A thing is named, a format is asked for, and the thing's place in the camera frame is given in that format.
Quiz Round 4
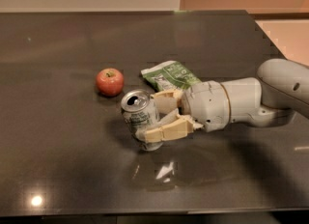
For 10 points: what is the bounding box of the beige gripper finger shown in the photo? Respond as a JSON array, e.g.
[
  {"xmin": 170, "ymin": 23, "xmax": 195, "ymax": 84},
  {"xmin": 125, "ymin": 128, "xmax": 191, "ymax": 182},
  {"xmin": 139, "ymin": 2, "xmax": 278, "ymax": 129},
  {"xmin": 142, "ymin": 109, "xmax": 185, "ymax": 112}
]
[
  {"xmin": 136, "ymin": 109, "xmax": 204, "ymax": 143},
  {"xmin": 151, "ymin": 89, "xmax": 183, "ymax": 115}
]

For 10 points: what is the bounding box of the silver 7up can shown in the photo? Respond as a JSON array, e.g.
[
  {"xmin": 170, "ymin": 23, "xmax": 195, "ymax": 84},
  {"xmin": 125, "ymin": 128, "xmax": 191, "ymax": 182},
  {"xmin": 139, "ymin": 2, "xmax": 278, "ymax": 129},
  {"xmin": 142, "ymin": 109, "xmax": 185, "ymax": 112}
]
[{"xmin": 121, "ymin": 89, "xmax": 162, "ymax": 152}]

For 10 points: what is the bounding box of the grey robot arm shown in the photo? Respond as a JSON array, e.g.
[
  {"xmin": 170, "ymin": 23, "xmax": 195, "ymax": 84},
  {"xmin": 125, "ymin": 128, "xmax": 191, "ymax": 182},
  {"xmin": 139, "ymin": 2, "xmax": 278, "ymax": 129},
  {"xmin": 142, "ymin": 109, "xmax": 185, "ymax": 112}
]
[{"xmin": 135, "ymin": 59, "xmax": 309, "ymax": 144}]

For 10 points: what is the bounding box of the green chip bag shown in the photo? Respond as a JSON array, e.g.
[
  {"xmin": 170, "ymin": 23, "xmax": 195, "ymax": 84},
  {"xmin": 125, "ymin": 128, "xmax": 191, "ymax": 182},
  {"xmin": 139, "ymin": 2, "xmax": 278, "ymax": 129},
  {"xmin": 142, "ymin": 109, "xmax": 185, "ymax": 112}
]
[{"xmin": 141, "ymin": 61, "xmax": 201, "ymax": 92}]

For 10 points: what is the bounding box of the red apple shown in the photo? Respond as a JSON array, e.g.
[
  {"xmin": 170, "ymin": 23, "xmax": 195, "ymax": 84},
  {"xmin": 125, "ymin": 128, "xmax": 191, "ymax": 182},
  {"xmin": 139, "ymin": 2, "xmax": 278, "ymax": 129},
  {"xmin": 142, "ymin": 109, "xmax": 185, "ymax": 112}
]
[{"xmin": 96, "ymin": 68, "xmax": 124, "ymax": 97}]

